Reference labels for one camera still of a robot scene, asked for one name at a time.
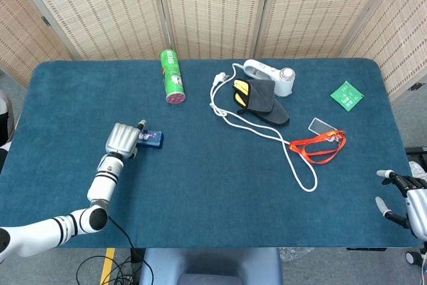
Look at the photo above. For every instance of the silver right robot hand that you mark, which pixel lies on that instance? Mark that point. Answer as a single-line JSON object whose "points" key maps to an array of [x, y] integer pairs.
{"points": [[417, 205]]}

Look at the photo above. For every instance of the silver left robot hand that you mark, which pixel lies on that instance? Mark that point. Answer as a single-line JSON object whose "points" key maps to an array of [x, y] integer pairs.
{"points": [[121, 139]]}

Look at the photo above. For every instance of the blue glasses case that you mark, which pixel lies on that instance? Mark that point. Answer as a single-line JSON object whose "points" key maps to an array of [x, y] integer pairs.
{"points": [[154, 140]]}

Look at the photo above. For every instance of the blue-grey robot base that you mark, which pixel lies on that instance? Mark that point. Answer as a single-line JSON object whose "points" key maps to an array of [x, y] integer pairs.
{"points": [[207, 261]]}

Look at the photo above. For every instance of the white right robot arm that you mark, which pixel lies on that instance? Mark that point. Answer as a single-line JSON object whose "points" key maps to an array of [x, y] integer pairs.
{"points": [[412, 257]]}

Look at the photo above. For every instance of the grey shoe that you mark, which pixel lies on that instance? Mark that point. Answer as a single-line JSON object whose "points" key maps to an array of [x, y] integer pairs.
{"points": [[417, 168]]}

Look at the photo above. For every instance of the black equipment base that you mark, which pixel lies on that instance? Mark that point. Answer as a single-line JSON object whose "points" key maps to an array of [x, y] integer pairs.
{"points": [[417, 150]]}

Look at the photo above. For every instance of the black table control panel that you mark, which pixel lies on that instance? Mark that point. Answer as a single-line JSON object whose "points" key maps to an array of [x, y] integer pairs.
{"points": [[367, 249]]}

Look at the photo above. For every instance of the green chip can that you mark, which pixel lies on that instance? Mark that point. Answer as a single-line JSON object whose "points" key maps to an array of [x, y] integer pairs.
{"points": [[172, 78]]}

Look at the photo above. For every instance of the blue table cloth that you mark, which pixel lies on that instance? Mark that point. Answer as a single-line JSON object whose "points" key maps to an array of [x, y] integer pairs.
{"points": [[213, 171]]}

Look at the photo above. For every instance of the small screen hinge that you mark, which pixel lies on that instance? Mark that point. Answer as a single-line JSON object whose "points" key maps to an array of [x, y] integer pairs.
{"points": [[45, 21], [414, 87]]}

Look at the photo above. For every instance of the clear badge holder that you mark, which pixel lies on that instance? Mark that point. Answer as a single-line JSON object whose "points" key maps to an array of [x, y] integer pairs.
{"points": [[320, 126]]}

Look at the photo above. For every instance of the yellow floor tape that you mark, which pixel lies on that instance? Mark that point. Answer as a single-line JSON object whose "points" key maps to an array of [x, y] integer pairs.
{"points": [[107, 265]]}

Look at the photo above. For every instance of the green sachet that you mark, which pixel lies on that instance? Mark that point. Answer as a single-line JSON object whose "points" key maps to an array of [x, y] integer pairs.
{"points": [[347, 95]]}

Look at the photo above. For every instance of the bamboo folding screen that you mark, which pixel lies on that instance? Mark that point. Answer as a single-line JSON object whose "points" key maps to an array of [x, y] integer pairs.
{"points": [[100, 8]]}

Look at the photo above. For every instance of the grey and yellow mitt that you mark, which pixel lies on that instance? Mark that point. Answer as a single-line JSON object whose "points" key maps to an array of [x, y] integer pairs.
{"points": [[263, 98]]}

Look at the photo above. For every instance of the white handheld garment steamer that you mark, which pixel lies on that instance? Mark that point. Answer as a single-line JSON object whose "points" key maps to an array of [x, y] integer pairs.
{"points": [[283, 84]]}

